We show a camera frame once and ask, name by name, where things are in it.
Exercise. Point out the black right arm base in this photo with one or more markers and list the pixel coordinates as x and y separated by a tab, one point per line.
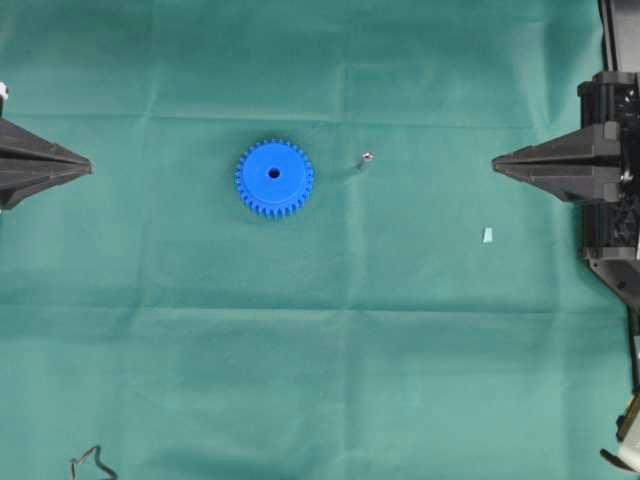
618	269

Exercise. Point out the white part left edge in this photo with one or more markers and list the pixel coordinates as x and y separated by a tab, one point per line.
4	92

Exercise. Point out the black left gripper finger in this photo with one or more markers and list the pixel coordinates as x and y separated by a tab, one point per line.
19	143
21	179

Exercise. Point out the small pale tape piece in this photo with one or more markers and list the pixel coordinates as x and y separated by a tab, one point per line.
487	236

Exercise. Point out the yellow black clamp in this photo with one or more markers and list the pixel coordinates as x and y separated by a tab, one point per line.
627	457

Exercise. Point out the green cloth mat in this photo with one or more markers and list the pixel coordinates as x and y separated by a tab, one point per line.
372	334

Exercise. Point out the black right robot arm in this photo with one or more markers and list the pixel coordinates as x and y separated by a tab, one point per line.
597	165

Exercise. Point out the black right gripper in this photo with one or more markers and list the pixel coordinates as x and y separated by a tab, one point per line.
564	167

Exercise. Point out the blue plastic gear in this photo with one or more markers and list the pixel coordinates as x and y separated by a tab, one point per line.
274	178

